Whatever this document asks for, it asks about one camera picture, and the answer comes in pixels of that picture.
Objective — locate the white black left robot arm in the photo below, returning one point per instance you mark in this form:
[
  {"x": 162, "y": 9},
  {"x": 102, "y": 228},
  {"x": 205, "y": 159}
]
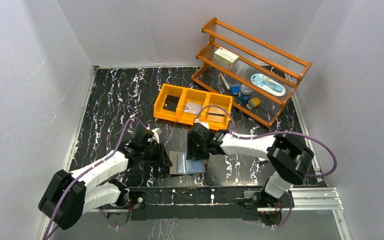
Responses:
[{"x": 71, "y": 194}]

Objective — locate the silver card in bin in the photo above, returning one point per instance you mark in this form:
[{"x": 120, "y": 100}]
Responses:
[{"x": 192, "y": 108}]

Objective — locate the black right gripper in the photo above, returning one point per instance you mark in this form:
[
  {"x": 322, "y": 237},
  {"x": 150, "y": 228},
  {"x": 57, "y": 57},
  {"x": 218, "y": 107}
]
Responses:
[{"x": 192, "y": 151}]

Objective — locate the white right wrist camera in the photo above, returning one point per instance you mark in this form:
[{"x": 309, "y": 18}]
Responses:
[{"x": 197, "y": 122}]

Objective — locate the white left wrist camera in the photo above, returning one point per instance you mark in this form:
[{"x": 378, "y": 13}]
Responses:
[{"x": 156, "y": 134}]

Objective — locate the blue and white round tin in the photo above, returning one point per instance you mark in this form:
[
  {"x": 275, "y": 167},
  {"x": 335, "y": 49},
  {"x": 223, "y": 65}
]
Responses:
[{"x": 245, "y": 93}]

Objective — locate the grey card holder wallet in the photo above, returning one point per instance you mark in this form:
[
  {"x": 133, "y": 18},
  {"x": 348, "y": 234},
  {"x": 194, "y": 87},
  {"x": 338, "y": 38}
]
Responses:
[{"x": 181, "y": 165}]

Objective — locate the small blue block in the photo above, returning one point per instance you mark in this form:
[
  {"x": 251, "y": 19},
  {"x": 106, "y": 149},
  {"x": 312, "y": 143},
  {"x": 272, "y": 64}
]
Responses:
[{"x": 235, "y": 89}]

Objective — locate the white pen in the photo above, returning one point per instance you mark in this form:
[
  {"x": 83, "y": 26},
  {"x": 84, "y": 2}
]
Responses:
[{"x": 225, "y": 81}]

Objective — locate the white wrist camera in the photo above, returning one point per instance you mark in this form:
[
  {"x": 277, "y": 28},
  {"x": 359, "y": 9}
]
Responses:
[
  {"x": 197, "y": 122},
  {"x": 156, "y": 134}
]

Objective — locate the tan card in bin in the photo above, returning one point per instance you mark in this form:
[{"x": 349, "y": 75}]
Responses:
[{"x": 216, "y": 117}]

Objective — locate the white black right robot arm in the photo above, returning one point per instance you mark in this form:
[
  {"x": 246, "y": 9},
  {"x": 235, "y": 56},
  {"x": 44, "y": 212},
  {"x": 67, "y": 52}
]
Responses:
[{"x": 289, "y": 156}]

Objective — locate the yellow plastic triple bin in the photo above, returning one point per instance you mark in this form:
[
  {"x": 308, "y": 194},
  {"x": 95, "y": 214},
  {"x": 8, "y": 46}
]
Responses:
[{"x": 183, "y": 105}]

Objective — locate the white box with red label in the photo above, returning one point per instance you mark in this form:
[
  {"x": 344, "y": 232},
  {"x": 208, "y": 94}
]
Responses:
[{"x": 225, "y": 56}]

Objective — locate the yellow grey eraser block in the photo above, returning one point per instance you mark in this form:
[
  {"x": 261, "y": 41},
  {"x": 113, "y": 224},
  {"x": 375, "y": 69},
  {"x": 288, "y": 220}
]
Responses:
[{"x": 253, "y": 103}]

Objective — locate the black credit card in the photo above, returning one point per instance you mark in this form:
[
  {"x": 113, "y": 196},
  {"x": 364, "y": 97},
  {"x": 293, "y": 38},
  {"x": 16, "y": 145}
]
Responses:
[{"x": 171, "y": 103}]

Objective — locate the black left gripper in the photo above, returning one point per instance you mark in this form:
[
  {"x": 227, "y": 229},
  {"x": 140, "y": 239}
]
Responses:
[{"x": 160, "y": 154}]

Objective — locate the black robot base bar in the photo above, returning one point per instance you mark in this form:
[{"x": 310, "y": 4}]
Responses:
[{"x": 209, "y": 202}]

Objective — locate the blue razor blister pack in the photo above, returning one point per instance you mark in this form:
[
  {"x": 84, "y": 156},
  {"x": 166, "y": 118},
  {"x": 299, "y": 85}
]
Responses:
[{"x": 267, "y": 84}]

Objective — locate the orange wooden shelf rack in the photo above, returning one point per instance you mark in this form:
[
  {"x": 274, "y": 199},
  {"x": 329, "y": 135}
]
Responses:
[{"x": 255, "y": 57}]

